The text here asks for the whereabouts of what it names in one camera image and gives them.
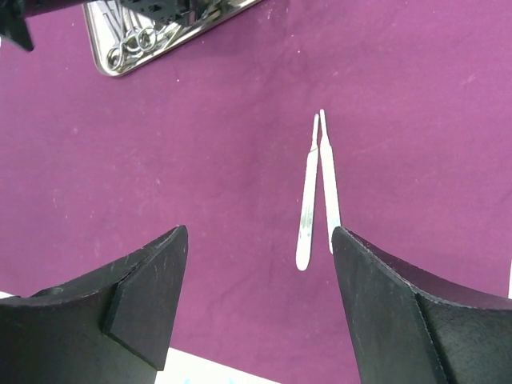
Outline purple surgical cloth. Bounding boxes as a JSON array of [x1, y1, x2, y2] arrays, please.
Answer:
[[1, 1, 511, 383]]

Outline steel instrument tray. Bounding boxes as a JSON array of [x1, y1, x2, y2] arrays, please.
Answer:
[[82, 1, 257, 77]]

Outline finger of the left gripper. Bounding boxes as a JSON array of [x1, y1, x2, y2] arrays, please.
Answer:
[[0, 0, 34, 52]]

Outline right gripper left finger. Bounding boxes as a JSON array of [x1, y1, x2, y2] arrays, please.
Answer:
[[1, 226, 188, 383]]

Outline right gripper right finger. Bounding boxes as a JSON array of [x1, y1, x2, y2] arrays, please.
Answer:
[[332, 227, 511, 383]]

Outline steel scissors in tray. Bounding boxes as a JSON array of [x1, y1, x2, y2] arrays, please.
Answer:
[[102, 1, 165, 73]]

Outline steel tweezers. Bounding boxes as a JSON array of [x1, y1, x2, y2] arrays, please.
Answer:
[[295, 114, 319, 271], [319, 109, 341, 253]]

